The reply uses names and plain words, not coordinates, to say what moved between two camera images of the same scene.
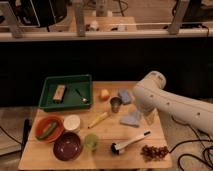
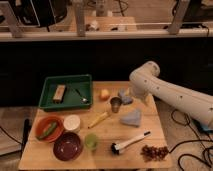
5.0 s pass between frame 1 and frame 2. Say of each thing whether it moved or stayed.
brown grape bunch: stayed
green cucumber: stayed
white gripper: moved
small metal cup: stayed
